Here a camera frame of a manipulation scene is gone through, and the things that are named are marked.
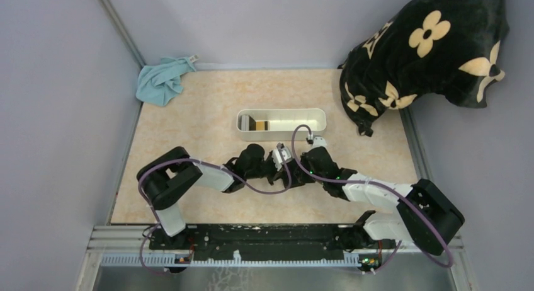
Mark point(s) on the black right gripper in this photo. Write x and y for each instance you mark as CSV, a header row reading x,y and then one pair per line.
x,y
303,166

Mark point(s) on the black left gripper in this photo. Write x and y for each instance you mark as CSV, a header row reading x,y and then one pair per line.
x,y
271,170

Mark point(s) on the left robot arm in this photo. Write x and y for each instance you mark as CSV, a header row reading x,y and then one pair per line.
x,y
165,180

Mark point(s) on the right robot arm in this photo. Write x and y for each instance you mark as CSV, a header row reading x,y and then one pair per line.
x,y
418,213

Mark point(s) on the white plastic tray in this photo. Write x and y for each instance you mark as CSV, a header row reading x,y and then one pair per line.
x,y
282,123

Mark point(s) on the teal cloth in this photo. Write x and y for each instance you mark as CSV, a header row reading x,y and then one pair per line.
x,y
157,85

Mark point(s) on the black floral blanket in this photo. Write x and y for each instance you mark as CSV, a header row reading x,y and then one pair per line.
x,y
444,47

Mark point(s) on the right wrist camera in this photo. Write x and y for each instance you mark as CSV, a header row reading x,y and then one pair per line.
x,y
316,141

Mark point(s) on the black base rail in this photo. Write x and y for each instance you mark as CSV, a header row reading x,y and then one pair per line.
x,y
277,242

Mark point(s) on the aluminium frame rail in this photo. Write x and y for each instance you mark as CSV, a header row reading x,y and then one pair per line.
x,y
129,245

